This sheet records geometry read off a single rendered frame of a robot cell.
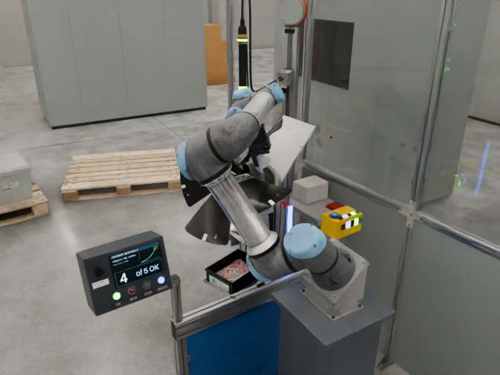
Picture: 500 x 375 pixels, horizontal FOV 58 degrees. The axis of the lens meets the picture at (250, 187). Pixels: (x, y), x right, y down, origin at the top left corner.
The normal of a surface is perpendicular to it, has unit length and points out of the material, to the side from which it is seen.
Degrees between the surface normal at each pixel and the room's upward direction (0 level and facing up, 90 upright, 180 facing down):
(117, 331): 0
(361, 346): 90
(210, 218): 51
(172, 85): 90
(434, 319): 90
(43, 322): 0
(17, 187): 96
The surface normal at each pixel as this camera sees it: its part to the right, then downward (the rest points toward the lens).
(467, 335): -0.83, 0.23
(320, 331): 0.00, -0.91
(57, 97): 0.48, 0.36
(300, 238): -0.46, -0.59
